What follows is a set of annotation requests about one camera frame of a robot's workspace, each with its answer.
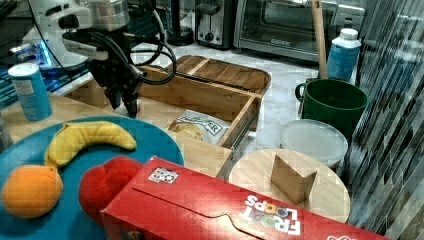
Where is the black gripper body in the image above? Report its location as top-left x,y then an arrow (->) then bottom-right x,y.
86,31 -> 141,95

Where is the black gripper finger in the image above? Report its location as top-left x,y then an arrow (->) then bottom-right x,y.
104,85 -> 121,109
121,89 -> 139,118

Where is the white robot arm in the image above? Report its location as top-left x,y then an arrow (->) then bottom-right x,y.
27,0 -> 143,118

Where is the wooden drawer box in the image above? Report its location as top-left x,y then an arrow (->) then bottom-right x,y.
63,65 -> 264,150

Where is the yellow plush banana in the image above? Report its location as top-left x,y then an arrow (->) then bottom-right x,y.
44,120 -> 137,168

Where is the Deep River chips bag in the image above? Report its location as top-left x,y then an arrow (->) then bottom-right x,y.
167,110 -> 230,144

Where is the blue cylindrical canister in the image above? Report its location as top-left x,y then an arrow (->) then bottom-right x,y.
8,63 -> 52,121

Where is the dark wooden cutting board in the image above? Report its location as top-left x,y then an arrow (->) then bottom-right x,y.
165,55 -> 271,95

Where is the red plush apple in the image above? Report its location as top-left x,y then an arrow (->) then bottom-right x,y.
78,156 -> 143,226

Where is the teal round plate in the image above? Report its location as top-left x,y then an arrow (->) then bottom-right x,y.
0,115 -> 185,240

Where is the red Froot Loops box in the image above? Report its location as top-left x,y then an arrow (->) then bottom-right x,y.
102,157 -> 390,240

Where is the silver toaster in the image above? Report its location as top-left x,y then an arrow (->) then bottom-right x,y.
195,0 -> 238,50

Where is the orange plush fruit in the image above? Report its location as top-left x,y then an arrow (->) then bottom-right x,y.
1,165 -> 63,219

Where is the silver toaster oven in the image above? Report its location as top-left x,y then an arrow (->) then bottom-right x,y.
234,0 -> 366,62

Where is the clear plastic lidded container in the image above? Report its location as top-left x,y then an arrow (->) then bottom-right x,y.
280,119 -> 348,167

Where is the green mug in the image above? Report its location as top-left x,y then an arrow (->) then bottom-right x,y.
295,79 -> 368,139

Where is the blue white bottle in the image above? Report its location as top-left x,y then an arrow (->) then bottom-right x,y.
327,28 -> 361,82

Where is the round wooden lid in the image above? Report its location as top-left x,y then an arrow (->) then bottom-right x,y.
229,149 -> 350,223

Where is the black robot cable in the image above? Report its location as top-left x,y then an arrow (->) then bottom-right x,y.
89,6 -> 178,86

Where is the wooden utensil handle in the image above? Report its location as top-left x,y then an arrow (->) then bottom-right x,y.
311,0 -> 328,78

